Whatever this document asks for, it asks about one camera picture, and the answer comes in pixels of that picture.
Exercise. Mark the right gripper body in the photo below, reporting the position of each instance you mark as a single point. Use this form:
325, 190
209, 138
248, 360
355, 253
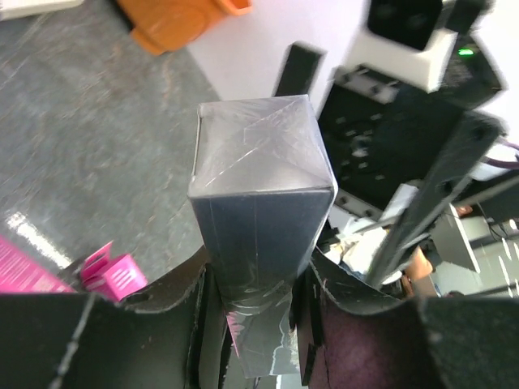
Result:
380, 133

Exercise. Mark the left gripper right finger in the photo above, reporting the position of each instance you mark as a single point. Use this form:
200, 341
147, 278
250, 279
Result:
351, 335

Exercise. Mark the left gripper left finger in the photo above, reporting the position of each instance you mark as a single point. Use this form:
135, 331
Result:
168, 335

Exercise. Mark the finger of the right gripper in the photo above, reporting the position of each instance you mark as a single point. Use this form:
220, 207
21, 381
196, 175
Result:
448, 176
301, 64

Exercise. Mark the pink box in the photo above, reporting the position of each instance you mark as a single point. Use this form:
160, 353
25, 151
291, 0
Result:
20, 274
114, 278

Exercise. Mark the clear Protefix box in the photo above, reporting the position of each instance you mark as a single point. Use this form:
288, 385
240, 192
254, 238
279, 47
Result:
261, 189

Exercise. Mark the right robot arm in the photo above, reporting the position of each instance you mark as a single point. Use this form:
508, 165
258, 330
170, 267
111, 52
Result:
468, 87

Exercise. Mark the white two-tier shelf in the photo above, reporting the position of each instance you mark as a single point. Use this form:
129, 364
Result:
14, 9

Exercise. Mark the orange plastic basket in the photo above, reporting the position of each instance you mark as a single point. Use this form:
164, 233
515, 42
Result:
160, 26

